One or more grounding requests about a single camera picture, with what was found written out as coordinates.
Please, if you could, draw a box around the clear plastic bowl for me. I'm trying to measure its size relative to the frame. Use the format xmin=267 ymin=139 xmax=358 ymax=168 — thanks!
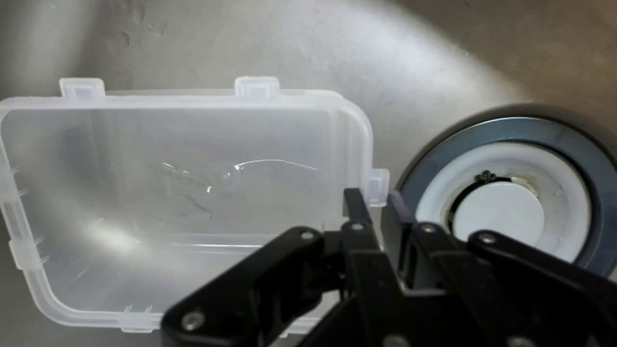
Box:
xmin=0 ymin=75 xmax=391 ymax=335

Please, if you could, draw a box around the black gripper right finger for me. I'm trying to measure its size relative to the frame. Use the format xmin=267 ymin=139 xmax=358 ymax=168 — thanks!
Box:
xmin=379 ymin=189 xmax=617 ymax=347

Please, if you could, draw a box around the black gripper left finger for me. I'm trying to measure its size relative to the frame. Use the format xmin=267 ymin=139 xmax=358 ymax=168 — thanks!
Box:
xmin=159 ymin=187 xmax=412 ymax=347

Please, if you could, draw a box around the sink drain strainer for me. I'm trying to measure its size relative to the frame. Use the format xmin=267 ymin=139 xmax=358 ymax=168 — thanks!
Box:
xmin=391 ymin=104 xmax=617 ymax=281

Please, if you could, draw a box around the stainless steel sink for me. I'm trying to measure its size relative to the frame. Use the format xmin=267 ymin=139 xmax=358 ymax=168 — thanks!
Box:
xmin=0 ymin=0 xmax=617 ymax=347

